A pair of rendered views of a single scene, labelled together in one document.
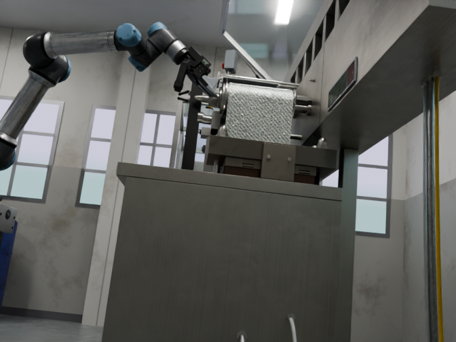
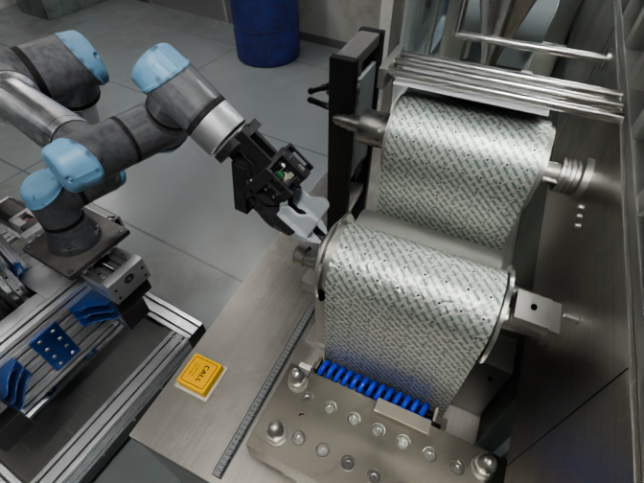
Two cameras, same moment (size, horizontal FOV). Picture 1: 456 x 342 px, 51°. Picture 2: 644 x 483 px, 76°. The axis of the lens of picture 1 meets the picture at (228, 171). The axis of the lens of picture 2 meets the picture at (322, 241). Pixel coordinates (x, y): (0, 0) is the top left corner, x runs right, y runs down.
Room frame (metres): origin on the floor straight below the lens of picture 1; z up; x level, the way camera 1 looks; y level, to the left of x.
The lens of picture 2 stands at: (1.28, -0.14, 1.75)
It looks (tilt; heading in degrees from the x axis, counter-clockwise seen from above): 48 degrees down; 29
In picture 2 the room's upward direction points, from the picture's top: straight up
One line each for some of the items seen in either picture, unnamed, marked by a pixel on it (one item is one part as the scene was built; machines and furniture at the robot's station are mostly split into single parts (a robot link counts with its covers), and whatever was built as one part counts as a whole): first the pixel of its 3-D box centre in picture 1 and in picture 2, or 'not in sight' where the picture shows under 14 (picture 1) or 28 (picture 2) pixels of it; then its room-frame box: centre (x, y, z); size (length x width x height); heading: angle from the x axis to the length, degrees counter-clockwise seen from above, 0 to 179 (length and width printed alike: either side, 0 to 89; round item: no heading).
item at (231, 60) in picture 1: (229, 62); not in sight; (2.22, 0.05, 1.66); 0.07 x 0.07 x 0.10; 78
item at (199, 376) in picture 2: not in sight; (200, 375); (1.49, 0.27, 0.91); 0.07 x 0.07 x 0.02; 4
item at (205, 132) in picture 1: (206, 151); (320, 300); (1.70, 0.09, 1.05); 0.06 x 0.05 x 0.31; 94
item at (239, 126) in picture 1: (256, 142); (386, 367); (1.62, -0.09, 1.08); 0.23 x 0.01 x 0.18; 94
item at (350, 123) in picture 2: (201, 98); (348, 122); (1.91, 0.14, 1.34); 0.06 x 0.03 x 0.03; 94
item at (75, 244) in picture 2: not in sight; (68, 227); (1.68, 0.94, 0.87); 0.15 x 0.15 x 0.10
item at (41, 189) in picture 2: not in sight; (52, 196); (1.68, 0.94, 0.98); 0.13 x 0.12 x 0.14; 168
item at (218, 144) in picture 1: (269, 157); (375, 457); (1.50, -0.13, 1.00); 0.40 x 0.16 x 0.06; 94
